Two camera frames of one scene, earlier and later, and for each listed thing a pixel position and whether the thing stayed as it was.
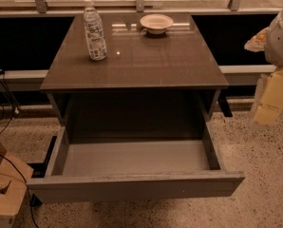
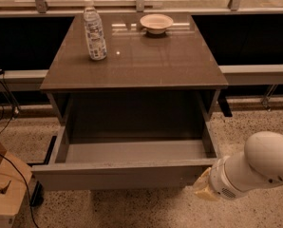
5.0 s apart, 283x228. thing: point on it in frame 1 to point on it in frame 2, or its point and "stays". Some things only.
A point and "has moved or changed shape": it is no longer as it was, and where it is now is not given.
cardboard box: [9, 175] stays
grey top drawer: [120, 168] has moved or changed shape
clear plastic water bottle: [93, 27] stays
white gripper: [281, 40] to [219, 181]
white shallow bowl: [156, 24] stays
